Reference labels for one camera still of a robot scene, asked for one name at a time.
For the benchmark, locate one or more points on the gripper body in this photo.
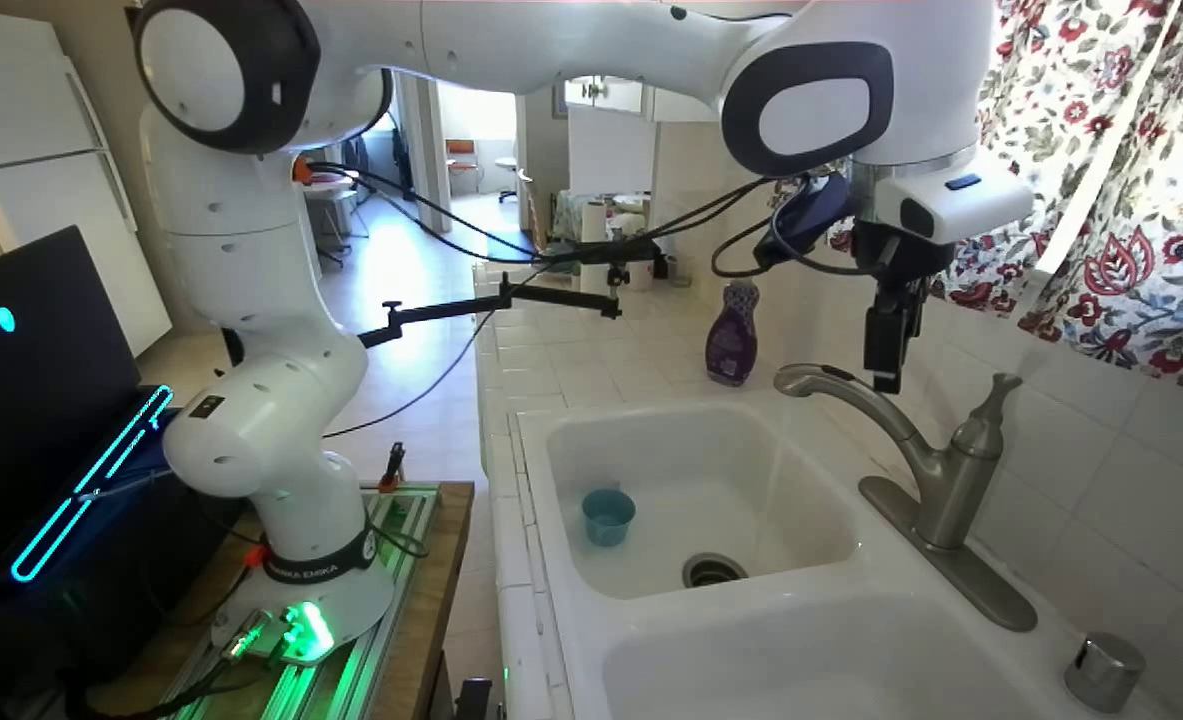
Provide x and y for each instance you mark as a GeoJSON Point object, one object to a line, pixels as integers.
{"type": "Point", "coordinates": [901, 255]}

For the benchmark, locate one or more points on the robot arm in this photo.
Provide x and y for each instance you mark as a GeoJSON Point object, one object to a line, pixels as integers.
{"type": "Point", "coordinates": [241, 300]}

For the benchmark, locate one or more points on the grey tap lever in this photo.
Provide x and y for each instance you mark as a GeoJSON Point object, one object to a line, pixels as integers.
{"type": "Point", "coordinates": [986, 425]}

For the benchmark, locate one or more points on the grey metal tap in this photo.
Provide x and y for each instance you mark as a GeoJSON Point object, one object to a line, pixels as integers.
{"type": "Point", "coordinates": [936, 480]}

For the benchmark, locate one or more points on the purple bottle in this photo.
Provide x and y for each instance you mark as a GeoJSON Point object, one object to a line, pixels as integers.
{"type": "Point", "coordinates": [732, 340]}

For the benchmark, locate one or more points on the floral curtain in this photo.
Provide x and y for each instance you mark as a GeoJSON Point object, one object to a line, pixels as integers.
{"type": "Point", "coordinates": [1141, 180]}

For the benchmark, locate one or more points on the white sink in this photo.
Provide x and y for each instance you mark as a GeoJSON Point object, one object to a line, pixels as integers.
{"type": "Point", "coordinates": [711, 480]}

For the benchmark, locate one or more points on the paper towel roll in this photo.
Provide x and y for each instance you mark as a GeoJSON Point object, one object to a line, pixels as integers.
{"type": "Point", "coordinates": [593, 225]}

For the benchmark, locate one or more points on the blue cup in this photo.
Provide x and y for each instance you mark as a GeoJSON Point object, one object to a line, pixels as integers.
{"type": "Point", "coordinates": [608, 518]}

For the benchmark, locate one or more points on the orange chair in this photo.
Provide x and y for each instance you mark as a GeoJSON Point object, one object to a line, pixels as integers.
{"type": "Point", "coordinates": [463, 160]}

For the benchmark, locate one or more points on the silver round cap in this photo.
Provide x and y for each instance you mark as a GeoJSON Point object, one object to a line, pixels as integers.
{"type": "Point", "coordinates": [1104, 672]}

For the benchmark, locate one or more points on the orange black clamp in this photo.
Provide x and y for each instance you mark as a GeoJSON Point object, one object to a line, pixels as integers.
{"type": "Point", "coordinates": [391, 468]}

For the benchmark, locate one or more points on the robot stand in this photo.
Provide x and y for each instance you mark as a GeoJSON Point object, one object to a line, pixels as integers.
{"type": "Point", "coordinates": [421, 560]}

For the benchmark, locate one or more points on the white refrigerator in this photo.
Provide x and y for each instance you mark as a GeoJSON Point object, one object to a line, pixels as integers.
{"type": "Point", "coordinates": [41, 180]}

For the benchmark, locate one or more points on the black laptop with blue lights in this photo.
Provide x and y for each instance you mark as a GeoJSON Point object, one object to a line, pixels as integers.
{"type": "Point", "coordinates": [31, 400]}

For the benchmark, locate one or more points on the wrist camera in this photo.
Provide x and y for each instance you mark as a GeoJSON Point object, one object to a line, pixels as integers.
{"type": "Point", "coordinates": [811, 215]}

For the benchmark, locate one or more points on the white wall cabinet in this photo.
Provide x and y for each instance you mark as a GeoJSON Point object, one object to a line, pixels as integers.
{"type": "Point", "coordinates": [606, 93]}

